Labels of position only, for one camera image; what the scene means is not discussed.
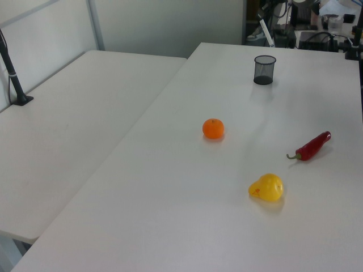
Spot clear glass jar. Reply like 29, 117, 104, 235
327, 16, 343, 32

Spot black camera stand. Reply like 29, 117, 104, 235
344, 11, 363, 61

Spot black electronics box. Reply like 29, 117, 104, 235
298, 31, 340, 53

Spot white side table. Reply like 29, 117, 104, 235
0, 50, 188, 245

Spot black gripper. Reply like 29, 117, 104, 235
256, 0, 288, 22

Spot black pole stand with base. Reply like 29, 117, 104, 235
0, 27, 35, 107

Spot black mesh pen cup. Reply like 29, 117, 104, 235
253, 54, 277, 86

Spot red chili pepper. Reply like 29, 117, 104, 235
285, 130, 332, 162

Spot orange mandarin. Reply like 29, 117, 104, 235
201, 118, 225, 140

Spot grey white shoe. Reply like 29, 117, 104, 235
246, 27, 267, 40

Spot yellow pear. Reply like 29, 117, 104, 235
248, 173, 284, 202

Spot grey partition frame post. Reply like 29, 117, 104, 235
86, 0, 105, 52

